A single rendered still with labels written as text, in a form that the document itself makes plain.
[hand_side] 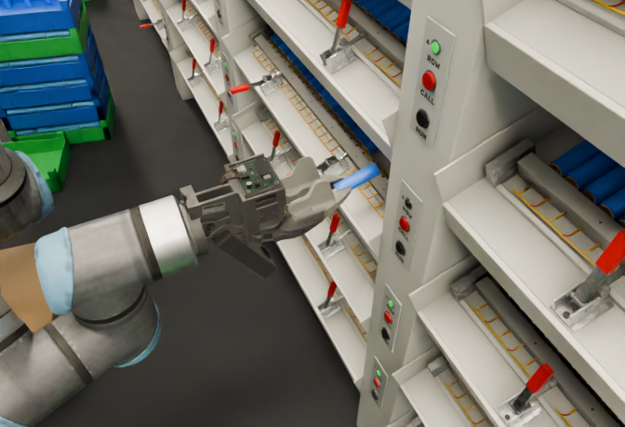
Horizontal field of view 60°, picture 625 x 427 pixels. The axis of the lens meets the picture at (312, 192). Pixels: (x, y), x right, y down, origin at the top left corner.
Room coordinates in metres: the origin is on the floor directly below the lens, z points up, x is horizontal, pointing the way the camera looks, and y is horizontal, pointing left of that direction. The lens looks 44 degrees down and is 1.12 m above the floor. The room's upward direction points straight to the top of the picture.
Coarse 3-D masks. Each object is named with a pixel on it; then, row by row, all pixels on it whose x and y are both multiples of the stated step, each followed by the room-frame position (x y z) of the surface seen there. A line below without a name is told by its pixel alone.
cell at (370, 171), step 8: (368, 168) 0.54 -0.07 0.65; (376, 168) 0.54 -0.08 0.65; (352, 176) 0.53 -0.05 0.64; (360, 176) 0.53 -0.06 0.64; (368, 176) 0.53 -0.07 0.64; (376, 176) 0.54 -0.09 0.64; (336, 184) 0.52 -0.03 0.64; (344, 184) 0.52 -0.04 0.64; (352, 184) 0.52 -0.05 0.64; (360, 184) 0.53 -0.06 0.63
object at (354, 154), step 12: (264, 48) 0.98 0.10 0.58; (276, 60) 0.93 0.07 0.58; (288, 72) 0.89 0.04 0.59; (300, 84) 0.84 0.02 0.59; (300, 96) 0.81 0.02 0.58; (312, 96) 0.80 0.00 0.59; (312, 108) 0.77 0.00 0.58; (324, 108) 0.77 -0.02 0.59; (312, 120) 0.76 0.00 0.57; (324, 120) 0.74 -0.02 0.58; (336, 132) 0.70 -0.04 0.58; (348, 144) 0.67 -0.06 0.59; (348, 156) 0.66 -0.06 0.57; (360, 156) 0.64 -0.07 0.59; (360, 168) 0.62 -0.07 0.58; (372, 180) 0.59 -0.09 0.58; (384, 180) 0.58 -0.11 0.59; (384, 192) 0.56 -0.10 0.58; (372, 204) 0.56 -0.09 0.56
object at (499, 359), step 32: (448, 288) 0.41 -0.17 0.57; (480, 288) 0.39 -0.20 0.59; (448, 320) 0.37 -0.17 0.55; (480, 320) 0.36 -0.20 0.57; (512, 320) 0.34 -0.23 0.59; (448, 352) 0.33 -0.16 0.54; (480, 352) 0.33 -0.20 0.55; (512, 352) 0.32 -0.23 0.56; (544, 352) 0.30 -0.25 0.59; (480, 384) 0.29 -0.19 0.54; (512, 384) 0.29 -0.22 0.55; (544, 384) 0.26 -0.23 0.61; (576, 384) 0.27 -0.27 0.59; (512, 416) 0.25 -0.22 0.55; (544, 416) 0.25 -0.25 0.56; (576, 416) 0.25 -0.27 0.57; (608, 416) 0.23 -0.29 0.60
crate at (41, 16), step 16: (0, 0) 1.57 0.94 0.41; (16, 0) 1.58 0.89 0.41; (32, 0) 1.59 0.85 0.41; (64, 0) 1.43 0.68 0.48; (80, 0) 1.58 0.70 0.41; (0, 16) 1.39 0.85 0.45; (16, 16) 1.40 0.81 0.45; (32, 16) 1.41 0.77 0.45; (48, 16) 1.41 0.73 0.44; (64, 16) 1.42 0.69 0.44; (0, 32) 1.39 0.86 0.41; (16, 32) 1.39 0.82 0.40
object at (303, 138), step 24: (264, 24) 1.05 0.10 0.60; (240, 48) 1.03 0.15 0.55; (264, 72) 0.94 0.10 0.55; (264, 96) 0.87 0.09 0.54; (288, 96) 0.85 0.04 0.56; (288, 120) 0.79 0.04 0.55; (336, 120) 0.76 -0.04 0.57; (312, 144) 0.72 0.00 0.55; (384, 168) 0.63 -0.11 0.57; (360, 192) 0.60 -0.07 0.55; (360, 216) 0.55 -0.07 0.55
